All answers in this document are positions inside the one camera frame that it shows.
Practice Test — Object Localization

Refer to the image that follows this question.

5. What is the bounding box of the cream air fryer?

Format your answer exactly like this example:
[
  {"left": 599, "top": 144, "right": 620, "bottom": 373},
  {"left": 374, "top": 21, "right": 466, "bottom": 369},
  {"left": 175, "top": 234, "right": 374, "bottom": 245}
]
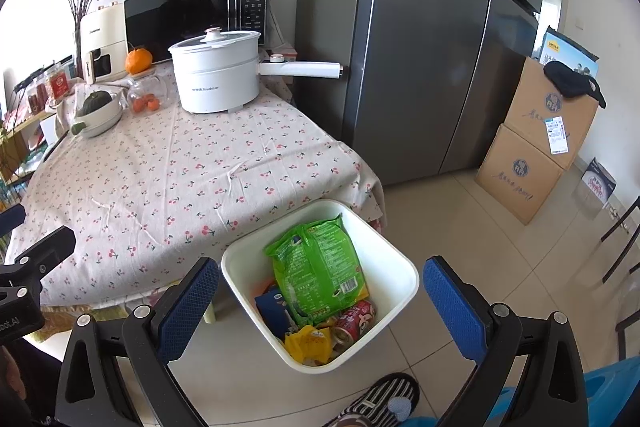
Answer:
[{"left": 80, "top": 3, "right": 128, "bottom": 83}]

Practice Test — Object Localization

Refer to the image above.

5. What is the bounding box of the blue white milk bag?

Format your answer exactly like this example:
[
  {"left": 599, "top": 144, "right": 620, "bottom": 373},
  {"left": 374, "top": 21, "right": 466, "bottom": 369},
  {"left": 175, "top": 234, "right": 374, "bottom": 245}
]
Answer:
[{"left": 255, "top": 285, "right": 298, "bottom": 341}]

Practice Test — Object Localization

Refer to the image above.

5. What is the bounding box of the cherry print tablecloth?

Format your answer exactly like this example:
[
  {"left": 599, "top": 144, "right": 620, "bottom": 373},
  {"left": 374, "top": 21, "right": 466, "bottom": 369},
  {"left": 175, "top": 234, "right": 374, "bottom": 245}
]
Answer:
[{"left": 6, "top": 78, "right": 386, "bottom": 309}]

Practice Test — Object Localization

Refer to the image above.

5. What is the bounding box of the yellow snack wrapper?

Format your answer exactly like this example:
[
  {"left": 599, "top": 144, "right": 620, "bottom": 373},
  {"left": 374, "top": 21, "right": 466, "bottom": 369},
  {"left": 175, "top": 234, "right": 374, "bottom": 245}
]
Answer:
[{"left": 284, "top": 325, "right": 333, "bottom": 365}]

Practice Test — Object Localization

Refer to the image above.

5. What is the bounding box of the black microwave oven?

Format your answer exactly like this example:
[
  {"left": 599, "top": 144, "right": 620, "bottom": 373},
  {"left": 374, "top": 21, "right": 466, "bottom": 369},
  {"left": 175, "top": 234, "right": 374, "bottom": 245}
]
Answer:
[{"left": 124, "top": 0, "right": 267, "bottom": 62}]

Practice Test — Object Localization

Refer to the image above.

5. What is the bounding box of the upper cardboard box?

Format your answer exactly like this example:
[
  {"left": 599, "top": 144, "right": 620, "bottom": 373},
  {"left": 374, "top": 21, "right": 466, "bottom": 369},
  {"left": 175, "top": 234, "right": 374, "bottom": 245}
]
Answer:
[{"left": 504, "top": 57, "right": 599, "bottom": 170}]

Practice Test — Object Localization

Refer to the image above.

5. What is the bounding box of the cardboard box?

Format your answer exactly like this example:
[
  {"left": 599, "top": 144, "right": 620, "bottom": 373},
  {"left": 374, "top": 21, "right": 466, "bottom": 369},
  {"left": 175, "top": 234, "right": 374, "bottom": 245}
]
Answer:
[
  {"left": 475, "top": 124, "right": 563, "bottom": 225},
  {"left": 504, "top": 57, "right": 599, "bottom": 170}
]

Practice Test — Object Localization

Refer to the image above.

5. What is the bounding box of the orange tangerine on jar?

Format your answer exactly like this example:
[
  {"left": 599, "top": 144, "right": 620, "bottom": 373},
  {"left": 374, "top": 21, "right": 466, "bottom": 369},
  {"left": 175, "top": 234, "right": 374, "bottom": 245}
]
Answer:
[{"left": 124, "top": 48, "right": 153, "bottom": 75}]

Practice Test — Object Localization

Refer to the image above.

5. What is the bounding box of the lower cardboard box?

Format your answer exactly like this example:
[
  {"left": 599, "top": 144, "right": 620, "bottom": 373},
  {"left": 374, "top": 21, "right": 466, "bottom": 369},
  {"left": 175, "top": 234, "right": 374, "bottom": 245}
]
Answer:
[{"left": 475, "top": 124, "right": 563, "bottom": 225}]

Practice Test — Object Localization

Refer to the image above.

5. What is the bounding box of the red label glass jar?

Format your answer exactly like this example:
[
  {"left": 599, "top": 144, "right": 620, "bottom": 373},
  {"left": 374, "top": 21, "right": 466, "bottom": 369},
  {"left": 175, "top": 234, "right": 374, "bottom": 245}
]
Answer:
[{"left": 46, "top": 62, "right": 70, "bottom": 104}]

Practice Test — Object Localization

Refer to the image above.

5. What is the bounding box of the glass jar with tangerines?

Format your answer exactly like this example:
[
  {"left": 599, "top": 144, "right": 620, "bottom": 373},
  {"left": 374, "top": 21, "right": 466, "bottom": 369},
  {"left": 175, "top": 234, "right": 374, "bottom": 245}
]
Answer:
[{"left": 127, "top": 68, "right": 168, "bottom": 114}]

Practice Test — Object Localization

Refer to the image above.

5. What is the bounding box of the grey refrigerator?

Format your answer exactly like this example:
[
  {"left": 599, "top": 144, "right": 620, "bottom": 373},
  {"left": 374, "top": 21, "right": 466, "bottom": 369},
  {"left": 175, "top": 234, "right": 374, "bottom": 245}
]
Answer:
[{"left": 295, "top": 0, "right": 542, "bottom": 185}]

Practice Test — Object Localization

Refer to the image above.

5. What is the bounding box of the black chair frame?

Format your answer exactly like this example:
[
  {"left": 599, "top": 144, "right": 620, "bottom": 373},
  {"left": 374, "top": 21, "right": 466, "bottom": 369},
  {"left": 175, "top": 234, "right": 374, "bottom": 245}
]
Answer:
[{"left": 600, "top": 196, "right": 640, "bottom": 361}]

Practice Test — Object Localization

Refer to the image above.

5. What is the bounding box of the blue white printed box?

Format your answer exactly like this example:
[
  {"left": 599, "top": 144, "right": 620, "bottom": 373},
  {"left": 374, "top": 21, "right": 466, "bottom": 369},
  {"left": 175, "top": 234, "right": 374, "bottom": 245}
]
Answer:
[{"left": 534, "top": 27, "right": 599, "bottom": 78}]

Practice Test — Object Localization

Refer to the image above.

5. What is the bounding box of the dark green squash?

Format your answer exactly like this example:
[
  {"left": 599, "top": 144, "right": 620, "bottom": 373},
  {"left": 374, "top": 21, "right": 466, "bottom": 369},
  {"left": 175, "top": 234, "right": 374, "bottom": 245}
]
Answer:
[{"left": 76, "top": 90, "right": 113, "bottom": 117}]

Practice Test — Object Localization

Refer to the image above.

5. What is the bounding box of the striped slipper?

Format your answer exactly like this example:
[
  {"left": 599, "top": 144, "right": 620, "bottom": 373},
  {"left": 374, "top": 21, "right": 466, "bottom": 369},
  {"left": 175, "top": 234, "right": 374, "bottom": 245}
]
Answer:
[{"left": 326, "top": 373, "right": 421, "bottom": 427}]

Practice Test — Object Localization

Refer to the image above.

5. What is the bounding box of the white electric cooking pot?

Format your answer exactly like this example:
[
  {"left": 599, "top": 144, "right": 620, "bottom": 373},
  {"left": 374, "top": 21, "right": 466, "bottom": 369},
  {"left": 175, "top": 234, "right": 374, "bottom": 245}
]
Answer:
[{"left": 168, "top": 27, "right": 343, "bottom": 114}]

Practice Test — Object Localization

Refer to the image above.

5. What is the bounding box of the black cap on box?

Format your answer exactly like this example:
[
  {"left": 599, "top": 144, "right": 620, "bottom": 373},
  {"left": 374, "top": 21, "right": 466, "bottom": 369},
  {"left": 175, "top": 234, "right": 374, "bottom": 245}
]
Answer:
[{"left": 542, "top": 61, "right": 606, "bottom": 108}]

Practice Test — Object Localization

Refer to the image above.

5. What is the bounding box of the green snack bag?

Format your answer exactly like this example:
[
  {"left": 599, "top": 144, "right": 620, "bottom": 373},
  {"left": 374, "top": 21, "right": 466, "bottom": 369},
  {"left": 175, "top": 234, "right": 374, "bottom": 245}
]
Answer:
[{"left": 264, "top": 215, "right": 369, "bottom": 327}]

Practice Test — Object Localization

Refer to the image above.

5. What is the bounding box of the cream bowl with handle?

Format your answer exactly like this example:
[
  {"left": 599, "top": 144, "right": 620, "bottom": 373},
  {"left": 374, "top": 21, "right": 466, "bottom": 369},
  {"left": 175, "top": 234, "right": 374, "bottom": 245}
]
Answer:
[{"left": 70, "top": 94, "right": 124, "bottom": 138}]

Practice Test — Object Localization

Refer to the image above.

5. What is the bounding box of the red cartoon drink can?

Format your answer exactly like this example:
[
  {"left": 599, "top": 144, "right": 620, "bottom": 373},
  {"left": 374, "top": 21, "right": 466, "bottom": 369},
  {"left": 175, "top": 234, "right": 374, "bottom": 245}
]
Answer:
[{"left": 331, "top": 299, "right": 376, "bottom": 349}]

